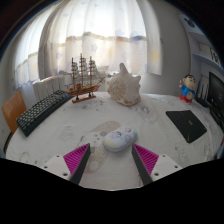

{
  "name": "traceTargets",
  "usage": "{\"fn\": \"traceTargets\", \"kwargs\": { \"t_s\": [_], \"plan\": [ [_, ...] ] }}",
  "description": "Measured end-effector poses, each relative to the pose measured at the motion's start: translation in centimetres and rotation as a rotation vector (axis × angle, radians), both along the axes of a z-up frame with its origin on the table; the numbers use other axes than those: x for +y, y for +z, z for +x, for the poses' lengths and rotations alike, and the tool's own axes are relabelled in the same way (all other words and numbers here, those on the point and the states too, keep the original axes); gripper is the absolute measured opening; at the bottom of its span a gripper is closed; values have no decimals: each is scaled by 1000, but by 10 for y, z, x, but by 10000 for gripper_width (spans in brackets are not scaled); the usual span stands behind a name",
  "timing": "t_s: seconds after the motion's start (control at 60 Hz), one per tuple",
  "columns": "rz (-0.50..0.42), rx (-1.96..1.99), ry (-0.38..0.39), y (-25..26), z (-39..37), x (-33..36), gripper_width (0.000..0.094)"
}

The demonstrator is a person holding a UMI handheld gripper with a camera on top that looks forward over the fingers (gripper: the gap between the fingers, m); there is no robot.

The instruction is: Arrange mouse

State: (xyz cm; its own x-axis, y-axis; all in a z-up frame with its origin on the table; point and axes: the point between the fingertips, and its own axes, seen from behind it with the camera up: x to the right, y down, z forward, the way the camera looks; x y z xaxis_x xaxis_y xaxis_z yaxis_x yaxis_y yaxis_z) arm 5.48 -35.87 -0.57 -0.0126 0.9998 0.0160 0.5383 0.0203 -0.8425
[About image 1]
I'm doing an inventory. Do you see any white cartoon-printed computer mouse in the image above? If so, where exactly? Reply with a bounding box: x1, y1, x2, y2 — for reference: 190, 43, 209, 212
102, 126, 139, 153

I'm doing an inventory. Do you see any orange wooden chair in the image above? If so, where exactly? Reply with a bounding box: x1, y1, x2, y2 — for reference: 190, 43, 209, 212
1, 90, 28, 134

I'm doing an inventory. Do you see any black mouse pad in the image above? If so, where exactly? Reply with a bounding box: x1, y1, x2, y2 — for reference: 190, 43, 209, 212
165, 109, 208, 144

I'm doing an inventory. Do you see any black computer keyboard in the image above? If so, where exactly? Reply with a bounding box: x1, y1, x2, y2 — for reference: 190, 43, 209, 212
16, 89, 73, 138

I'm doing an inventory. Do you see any white printed tablecloth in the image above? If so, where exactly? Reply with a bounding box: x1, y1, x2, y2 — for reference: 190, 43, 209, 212
4, 91, 224, 191

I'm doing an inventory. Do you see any black router with antennas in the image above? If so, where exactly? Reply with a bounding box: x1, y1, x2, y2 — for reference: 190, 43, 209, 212
195, 73, 213, 108

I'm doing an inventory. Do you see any white radiator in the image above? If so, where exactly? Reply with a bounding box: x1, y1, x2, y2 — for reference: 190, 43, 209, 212
32, 73, 73, 103

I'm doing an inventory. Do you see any sheer white printed curtain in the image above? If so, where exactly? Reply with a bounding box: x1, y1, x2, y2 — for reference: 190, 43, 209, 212
13, 0, 163, 88

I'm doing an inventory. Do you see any cartoon boy figure clock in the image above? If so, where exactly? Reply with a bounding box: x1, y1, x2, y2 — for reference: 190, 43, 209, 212
178, 74, 197, 104

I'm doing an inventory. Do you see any black computer monitor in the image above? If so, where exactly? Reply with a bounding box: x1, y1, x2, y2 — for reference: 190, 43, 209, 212
207, 71, 224, 129

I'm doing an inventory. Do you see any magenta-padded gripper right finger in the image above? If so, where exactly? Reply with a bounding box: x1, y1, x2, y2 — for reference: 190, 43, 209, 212
131, 143, 184, 186

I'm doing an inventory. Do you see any wooden sailing ship model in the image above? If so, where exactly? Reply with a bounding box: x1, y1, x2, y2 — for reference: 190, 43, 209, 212
64, 53, 106, 104

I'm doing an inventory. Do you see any large white conch shell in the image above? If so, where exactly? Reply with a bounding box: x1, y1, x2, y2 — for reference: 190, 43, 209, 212
107, 62, 142, 107

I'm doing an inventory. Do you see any white wall shelf unit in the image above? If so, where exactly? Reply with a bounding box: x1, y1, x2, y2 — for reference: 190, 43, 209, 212
181, 13, 224, 74

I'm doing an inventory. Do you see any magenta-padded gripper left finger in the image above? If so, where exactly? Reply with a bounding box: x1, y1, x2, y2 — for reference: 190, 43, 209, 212
39, 143, 92, 185

